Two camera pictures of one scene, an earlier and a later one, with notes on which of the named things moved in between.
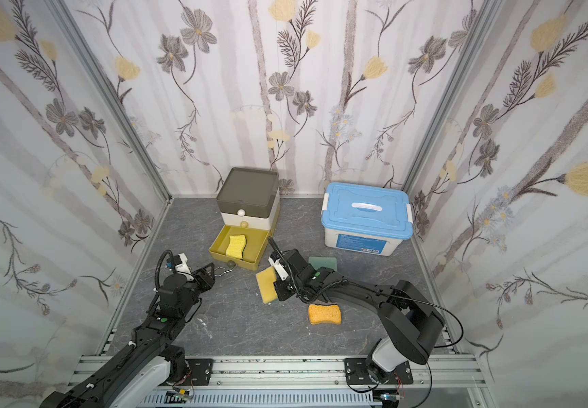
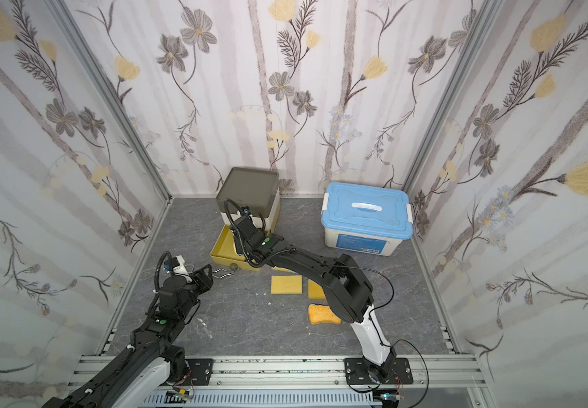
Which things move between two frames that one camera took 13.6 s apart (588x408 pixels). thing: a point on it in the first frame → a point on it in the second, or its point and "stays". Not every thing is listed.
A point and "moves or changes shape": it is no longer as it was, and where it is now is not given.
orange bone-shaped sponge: x=330 y=314 stays
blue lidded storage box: x=366 y=219 stays
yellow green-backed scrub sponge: x=266 y=280 moves or changes shape
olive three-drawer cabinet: x=250 y=198 stays
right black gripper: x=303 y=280 → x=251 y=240
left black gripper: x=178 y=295 stays
